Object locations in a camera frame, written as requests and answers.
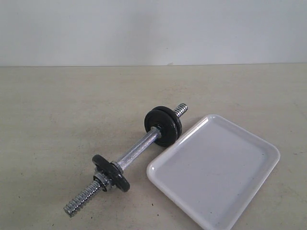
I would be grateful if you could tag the black weight plate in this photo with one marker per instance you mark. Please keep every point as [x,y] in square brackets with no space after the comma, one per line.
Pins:
[112,172]
[174,117]
[165,124]

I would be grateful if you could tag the white rectangular plastic tray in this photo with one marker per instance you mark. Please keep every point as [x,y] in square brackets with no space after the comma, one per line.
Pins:
[213,171]

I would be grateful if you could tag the chrome threaded dumbbell bar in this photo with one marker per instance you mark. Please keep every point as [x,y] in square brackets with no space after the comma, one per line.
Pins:
[79,201]

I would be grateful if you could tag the chrome star collar nut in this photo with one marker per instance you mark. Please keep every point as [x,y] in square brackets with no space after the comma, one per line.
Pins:
[105,182]

